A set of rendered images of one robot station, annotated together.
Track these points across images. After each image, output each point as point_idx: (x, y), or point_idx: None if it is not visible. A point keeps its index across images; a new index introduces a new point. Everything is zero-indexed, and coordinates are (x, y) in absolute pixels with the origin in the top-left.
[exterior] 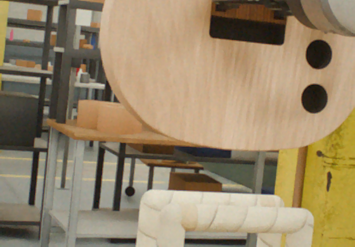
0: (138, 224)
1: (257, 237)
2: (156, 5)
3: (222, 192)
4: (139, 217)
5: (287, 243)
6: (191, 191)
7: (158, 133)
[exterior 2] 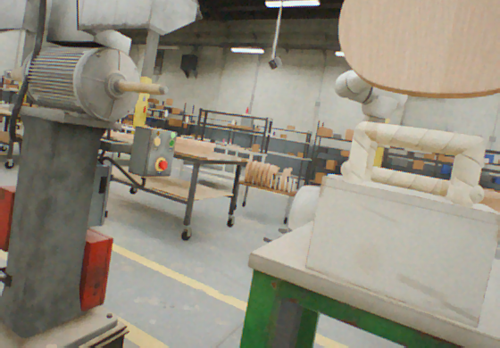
0: (481, 166)
1: (367, 155)
2: None
3: (411, 127)
4: (482, 160)
5: (376, 150)
6: (439, 130)
7: (490, 92)
